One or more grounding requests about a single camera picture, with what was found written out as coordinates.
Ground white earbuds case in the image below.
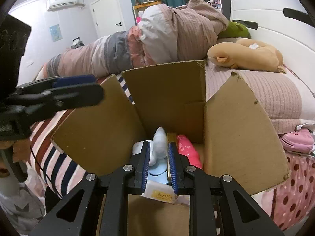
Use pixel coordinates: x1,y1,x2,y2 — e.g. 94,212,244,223
132,140,157,167

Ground pale blue white figurine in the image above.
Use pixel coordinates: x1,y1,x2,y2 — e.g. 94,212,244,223
149,127,168,166

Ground pink plastic package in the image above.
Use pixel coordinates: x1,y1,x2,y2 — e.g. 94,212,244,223
177,134,202,169

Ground light blue round device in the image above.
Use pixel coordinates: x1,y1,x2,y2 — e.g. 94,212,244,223
148,159,169,184

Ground white box yellow label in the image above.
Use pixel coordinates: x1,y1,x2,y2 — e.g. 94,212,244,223
142,180,182,204

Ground brown cardboard box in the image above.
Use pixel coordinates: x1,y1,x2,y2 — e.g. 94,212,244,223
50,59,292,236

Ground white door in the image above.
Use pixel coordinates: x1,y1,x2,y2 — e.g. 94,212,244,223
90,0,126,38

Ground striped pink navy blanket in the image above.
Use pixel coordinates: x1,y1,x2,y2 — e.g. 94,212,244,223
28,74,145,198

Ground white air conditioner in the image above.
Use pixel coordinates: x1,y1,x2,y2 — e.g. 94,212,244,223
47,0,85,11

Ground grey star-print clothing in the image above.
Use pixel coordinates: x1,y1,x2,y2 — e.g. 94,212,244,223
1,168,46,235

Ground polka dot pink sheet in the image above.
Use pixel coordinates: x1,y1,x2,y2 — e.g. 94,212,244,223
253,152,314,231

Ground rolled pink grey duvet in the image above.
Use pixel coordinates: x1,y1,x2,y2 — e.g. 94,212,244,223
37,0,229,79

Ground pink ribbed pillow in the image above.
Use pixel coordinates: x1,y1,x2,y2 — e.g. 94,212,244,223
206,57,314,134

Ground pink pouch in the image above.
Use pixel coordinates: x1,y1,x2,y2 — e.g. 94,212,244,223
279,128,314,155

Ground tan plush toy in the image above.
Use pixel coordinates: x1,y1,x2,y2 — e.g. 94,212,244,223
207,38,286,73

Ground green plush toy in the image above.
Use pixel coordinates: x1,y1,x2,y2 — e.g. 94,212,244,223
218,21,250,39

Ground white bed headboard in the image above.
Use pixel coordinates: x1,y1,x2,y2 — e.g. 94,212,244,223
231,0,314,90

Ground blue wall poster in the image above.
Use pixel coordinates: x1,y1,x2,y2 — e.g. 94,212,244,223
49,25,62,42

